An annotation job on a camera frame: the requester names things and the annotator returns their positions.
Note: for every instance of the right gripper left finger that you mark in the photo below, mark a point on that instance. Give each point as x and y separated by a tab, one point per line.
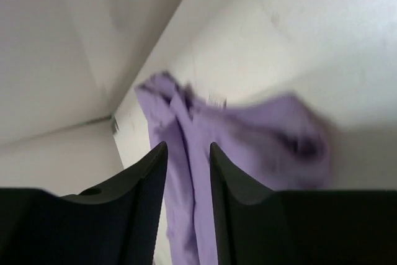
114	222

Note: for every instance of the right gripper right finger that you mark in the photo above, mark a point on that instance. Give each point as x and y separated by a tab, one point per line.
256	225

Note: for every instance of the purple t shirt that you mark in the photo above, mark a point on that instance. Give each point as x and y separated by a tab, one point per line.
279	142

